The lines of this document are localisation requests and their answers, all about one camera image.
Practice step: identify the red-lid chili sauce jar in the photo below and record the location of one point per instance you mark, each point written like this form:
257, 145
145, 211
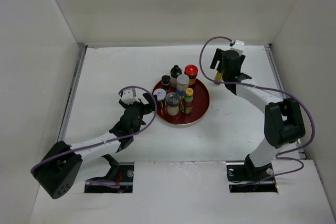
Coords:
191, 71

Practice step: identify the aluminium table rail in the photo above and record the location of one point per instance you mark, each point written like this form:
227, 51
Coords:
72, 91
299, 145

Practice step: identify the left aluminium table rail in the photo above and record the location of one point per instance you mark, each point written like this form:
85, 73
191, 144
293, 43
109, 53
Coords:
72, 91

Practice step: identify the green-label red sauce bottle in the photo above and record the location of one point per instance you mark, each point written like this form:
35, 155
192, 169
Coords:
188, 101

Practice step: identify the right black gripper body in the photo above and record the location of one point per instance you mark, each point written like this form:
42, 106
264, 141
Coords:
223, 70

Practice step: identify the white-lid dark spice jar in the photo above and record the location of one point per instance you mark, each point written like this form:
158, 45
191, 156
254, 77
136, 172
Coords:
160, 97

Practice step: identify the silver-lid blue-label jar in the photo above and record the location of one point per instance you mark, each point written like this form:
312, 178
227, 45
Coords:
182, 83

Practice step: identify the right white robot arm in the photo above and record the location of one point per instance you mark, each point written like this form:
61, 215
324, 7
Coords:
283, 122

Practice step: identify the red round lacquer tray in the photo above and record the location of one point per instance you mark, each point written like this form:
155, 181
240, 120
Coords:
201, 102

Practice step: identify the grey-top white salt grinder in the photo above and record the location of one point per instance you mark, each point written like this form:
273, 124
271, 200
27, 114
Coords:
173, 103

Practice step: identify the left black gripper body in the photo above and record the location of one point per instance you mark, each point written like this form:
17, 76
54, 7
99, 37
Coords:
143, 111

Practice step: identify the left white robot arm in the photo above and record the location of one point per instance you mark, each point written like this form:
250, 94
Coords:
59, 170

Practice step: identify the small yellow-label oil bottle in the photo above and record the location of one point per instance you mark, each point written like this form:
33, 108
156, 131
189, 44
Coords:
218, 78

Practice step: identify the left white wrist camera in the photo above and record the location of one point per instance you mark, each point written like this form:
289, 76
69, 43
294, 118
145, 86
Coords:
129, 96

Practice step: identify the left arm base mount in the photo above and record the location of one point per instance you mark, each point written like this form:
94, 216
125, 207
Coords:
118, 179

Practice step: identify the black-cap pepper shaker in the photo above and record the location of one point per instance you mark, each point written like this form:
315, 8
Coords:
165, 81

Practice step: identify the black-top white salt grinder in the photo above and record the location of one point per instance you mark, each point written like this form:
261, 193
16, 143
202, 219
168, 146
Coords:
174, 73

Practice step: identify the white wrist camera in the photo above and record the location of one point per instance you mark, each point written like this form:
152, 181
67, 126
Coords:
129, 96
237, 46

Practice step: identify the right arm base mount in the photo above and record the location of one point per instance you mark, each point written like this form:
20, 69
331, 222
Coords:
245, 178

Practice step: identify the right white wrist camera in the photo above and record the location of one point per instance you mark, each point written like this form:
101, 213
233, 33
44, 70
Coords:
237, 46

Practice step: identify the right aluminium table rail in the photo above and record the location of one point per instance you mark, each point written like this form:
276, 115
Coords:
299, 145

